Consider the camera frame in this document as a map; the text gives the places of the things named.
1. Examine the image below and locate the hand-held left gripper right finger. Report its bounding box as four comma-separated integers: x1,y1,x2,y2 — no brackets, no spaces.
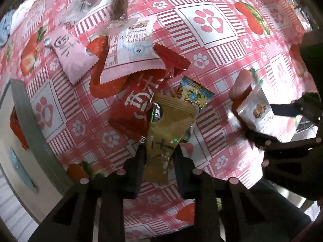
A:
151,146,268,242

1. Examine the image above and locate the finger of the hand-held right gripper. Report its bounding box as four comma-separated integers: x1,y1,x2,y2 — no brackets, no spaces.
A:
270,92,323,127
245,128,323,202

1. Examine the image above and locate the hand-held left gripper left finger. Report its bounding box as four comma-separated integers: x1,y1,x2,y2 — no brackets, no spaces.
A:
28,146,147,242

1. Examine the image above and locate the pink white cookie packet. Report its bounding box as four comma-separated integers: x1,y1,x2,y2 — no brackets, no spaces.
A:
100,15,167,85
236,84,278,142

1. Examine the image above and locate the gold snack packet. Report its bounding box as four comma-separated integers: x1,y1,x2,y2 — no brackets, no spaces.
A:
143,93,197,185

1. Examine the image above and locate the grey rimmed storage box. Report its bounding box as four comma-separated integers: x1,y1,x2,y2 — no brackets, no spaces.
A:
0,78,75,232

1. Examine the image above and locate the red packet with white characters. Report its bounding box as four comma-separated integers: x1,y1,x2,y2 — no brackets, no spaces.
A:
89,53,167,143

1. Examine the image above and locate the blue floral snack packet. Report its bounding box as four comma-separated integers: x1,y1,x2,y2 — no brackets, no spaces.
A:
175,76,215,142

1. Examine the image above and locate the dark cloth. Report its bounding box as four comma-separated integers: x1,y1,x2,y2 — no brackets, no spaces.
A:
250,179,312,242

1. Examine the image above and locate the strawberry print checked tablecloth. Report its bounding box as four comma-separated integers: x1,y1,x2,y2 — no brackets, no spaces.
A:
0,0,319,242

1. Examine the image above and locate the light blue flat object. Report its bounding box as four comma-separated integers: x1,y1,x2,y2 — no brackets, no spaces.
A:
9,149,39,194

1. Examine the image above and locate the plain red snack packet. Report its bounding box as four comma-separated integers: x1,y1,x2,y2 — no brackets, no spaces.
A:
153,43,191,80

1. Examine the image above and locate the red orange snack packet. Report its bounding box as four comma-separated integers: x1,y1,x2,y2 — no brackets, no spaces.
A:
9,108,30,152

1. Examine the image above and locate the light pink snack packet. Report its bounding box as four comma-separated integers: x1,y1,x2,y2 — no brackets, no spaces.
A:
50,26,99,86

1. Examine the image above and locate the brown snack bar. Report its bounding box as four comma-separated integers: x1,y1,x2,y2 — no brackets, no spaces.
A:
106,0,133,29

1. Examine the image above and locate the clear packet with dark snack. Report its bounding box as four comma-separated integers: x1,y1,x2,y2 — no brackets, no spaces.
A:
61,0,113,27

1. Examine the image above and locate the white cloth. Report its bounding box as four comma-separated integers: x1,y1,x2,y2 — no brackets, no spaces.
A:
9,0,39,34

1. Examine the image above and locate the light blue cloth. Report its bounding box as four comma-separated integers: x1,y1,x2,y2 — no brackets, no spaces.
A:
0,10,16,47

